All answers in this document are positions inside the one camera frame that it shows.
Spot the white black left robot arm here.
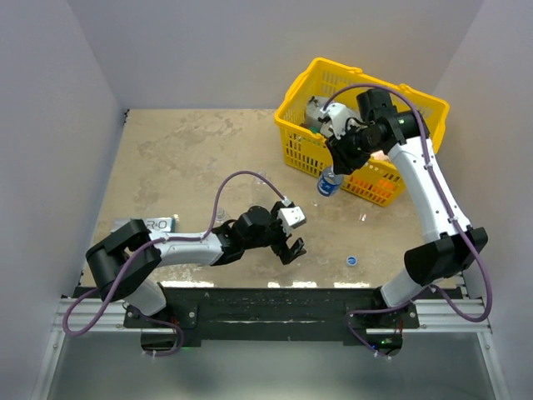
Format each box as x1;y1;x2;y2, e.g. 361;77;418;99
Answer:
86;201;306;327

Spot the clear plastic bottle large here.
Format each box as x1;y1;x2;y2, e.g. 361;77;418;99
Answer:
255;171;270;187

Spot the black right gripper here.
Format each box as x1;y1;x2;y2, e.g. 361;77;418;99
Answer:
326;123;381;175

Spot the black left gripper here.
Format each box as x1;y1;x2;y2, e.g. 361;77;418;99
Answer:
243;202;306;263

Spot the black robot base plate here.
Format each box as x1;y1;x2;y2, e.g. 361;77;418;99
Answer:
124;287;420;354

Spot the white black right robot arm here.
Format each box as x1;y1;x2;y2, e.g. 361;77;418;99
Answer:
319;83;488;328

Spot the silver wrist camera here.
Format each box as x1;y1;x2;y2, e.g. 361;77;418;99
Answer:
278;206;306;234
320;102;360;140

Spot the orange fruit lower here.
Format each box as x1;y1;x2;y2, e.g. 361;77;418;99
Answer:
347;174;403;201

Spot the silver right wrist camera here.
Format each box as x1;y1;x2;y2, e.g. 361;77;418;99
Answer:
320;102;360;140

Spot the grey wrapped tissue roll rear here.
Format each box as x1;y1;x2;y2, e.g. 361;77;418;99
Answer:
305;96;331;130

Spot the blue label Pocari bottle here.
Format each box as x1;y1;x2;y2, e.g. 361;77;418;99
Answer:
316;166;344;197

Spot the aluminium frame rail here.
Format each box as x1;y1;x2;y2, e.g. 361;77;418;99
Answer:
31;291;511;400

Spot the blue silver flat box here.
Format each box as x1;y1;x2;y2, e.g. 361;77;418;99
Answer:
110;217;177;233

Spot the clear plastic bottle small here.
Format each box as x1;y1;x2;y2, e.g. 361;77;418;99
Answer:
215;207;227;223

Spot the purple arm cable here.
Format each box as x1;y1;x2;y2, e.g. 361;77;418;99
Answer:
62;169;292;337
322;84;494;322

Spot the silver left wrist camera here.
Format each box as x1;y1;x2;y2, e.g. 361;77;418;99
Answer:
278;206;306;234

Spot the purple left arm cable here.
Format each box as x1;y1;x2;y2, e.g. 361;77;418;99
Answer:
62;169;292;337

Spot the yellow plastic shopping basket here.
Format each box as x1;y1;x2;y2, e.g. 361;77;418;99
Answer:
274;57;450;207

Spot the blue white cap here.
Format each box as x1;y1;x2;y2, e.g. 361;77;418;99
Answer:
346;256;357;267

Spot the pink white tissue roll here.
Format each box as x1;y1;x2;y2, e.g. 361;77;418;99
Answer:
371;151;390;162

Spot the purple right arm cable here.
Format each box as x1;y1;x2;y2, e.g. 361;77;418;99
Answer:
322;84;494;322

